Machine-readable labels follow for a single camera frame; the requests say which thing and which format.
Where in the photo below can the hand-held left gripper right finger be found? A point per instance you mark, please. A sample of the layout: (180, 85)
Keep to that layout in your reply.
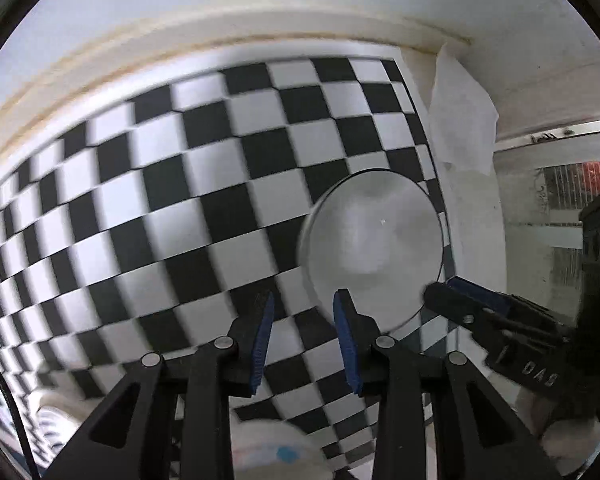
(347, 345)

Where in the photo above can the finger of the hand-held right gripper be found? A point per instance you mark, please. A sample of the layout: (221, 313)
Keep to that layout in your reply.
(485, 294)
(460, 310)

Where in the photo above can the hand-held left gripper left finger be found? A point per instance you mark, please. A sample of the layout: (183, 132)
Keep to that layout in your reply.
(262, 345)

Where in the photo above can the plain white bowl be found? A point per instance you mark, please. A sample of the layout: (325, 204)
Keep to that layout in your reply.
(375, 240)

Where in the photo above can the blue floral white bowl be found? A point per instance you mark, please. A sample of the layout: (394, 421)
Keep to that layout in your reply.
(280, 455)

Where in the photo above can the glass sliding door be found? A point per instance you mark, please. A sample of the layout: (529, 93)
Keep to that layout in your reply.
(540, 210)

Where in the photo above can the black white checkered tablecloth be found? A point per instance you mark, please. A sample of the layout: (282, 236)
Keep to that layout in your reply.
(180, 185)

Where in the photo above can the white tissue paper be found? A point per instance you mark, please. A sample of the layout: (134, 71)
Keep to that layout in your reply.
(460, 110)

